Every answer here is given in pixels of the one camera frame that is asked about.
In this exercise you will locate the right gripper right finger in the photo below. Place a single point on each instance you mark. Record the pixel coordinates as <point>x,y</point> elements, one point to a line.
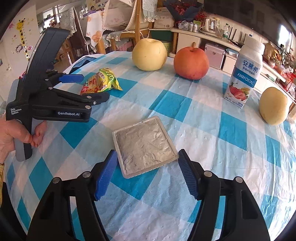
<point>242,220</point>

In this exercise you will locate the person's left hand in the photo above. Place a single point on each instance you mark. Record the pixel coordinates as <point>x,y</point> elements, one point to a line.
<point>11,129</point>

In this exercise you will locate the giraffe wall sticker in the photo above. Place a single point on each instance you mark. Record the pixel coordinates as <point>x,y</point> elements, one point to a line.
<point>23,42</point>

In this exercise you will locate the blue checkered tablecloth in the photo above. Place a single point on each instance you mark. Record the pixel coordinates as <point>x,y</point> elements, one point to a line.
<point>157,205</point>

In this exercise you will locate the wooden chair with cloth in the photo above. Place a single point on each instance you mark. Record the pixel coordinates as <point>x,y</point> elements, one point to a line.
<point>128,20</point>

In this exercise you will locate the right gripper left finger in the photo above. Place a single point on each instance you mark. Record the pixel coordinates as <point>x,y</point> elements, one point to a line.
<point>52,219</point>

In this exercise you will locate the white electric kettle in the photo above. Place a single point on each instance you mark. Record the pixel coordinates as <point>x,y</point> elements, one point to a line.
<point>210,26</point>

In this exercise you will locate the cream TV cabinet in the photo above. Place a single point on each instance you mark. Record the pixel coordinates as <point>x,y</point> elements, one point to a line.
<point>268,76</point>

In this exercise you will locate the yellow pear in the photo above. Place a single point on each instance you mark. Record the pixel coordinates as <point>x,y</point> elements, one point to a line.
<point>149,54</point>
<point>273,106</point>

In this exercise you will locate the dark wooden chair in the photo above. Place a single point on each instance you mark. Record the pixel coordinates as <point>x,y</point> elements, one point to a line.
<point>75,44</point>

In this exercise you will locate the pink storage box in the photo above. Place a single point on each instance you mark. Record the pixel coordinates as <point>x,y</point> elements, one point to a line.
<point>215,55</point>

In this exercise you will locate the yellow green snack bag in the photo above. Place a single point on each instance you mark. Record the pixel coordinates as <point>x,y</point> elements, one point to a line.
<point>102,81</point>

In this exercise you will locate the yellow pear right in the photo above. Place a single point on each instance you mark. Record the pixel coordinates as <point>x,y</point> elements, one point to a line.
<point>273,106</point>

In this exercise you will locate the yogurt drink bottle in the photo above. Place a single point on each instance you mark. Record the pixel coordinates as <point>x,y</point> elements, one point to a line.
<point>246,72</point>

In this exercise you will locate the silver foil tray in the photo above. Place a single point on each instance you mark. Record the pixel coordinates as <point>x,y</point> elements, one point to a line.
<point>143,147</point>

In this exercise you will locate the dark blue flower bouquet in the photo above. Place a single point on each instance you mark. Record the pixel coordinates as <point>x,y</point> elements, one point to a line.
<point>183,8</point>

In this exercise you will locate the yellow pear left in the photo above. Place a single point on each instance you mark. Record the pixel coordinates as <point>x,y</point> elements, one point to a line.
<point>149,54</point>

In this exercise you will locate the green waste bin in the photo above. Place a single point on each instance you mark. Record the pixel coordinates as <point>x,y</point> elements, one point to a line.
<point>168,46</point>

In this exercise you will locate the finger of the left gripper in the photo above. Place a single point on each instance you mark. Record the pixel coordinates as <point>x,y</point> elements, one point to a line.
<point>71,78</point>

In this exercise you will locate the dining table with cloth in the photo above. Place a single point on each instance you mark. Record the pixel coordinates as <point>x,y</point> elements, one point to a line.
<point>94,30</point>

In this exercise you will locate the red apple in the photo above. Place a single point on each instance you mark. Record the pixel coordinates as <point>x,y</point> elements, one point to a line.
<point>191,62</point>

